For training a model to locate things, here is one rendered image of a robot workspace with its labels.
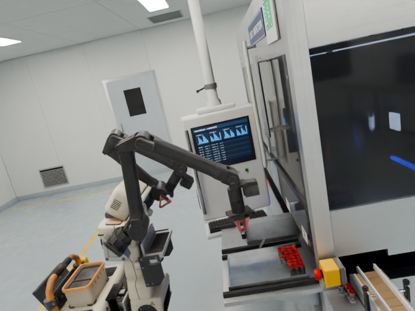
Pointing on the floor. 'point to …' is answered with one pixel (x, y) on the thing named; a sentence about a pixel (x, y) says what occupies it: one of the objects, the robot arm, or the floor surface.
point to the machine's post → (307, 131)
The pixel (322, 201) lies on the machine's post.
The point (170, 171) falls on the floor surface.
